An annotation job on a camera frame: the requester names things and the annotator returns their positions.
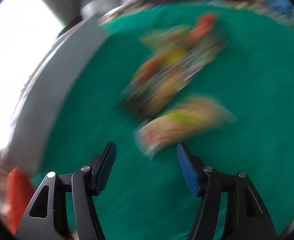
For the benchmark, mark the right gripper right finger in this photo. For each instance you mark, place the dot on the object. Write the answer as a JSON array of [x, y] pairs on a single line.
[[229, 204]]

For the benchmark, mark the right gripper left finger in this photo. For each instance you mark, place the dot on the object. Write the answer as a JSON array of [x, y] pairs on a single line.
[[65, 200]]

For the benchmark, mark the beige green snack pack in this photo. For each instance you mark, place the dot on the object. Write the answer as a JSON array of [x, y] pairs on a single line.
[[194, 115]]

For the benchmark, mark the brown chocolate snack bar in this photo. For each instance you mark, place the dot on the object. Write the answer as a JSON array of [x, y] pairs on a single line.
[[148, 99]]

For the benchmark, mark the orange sausage snack pack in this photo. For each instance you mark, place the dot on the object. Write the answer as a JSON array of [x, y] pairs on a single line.
[[152, 66]]

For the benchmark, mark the yellow snack packet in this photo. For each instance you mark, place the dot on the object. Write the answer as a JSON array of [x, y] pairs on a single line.
[[170, 43]]

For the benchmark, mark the red snack packet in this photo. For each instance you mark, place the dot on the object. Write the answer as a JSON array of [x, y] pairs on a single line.
[[205, 24]]

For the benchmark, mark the black clear long snack pack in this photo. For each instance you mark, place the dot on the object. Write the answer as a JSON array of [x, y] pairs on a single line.
[[204, 52]]

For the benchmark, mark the green satin cloth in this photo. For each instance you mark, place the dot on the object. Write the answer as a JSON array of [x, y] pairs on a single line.
[[236, 114]]

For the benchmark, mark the blue clothing pile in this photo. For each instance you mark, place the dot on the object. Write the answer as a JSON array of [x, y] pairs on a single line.
[[283, 7]]

